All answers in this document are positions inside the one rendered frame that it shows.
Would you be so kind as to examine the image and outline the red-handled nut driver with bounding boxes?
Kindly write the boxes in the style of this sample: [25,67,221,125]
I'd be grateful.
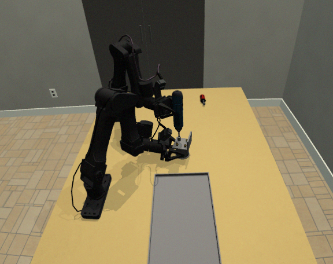
[200,94,206,105]

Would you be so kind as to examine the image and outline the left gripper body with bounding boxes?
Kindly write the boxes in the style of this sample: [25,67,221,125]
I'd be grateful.
[149,82,172,118]

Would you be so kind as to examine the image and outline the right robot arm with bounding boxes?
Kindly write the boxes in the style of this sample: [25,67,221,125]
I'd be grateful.
[80,87,153,218]

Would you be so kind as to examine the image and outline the dark blue electric nut driver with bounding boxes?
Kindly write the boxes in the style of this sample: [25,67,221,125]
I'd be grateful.
[172,90,183,141]

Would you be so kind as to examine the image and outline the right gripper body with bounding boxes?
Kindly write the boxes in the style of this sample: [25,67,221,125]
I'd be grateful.
[149,129,170,161]

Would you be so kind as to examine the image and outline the black cylinder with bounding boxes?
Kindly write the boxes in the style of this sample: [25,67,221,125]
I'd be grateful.
[176,149,190,159]

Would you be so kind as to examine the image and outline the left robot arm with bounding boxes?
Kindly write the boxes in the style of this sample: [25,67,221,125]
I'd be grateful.
[109,39,166,109]

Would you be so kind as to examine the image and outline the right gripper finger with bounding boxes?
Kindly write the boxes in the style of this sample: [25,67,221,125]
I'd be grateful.
[166,148,184,162]
[169,136,175,148]

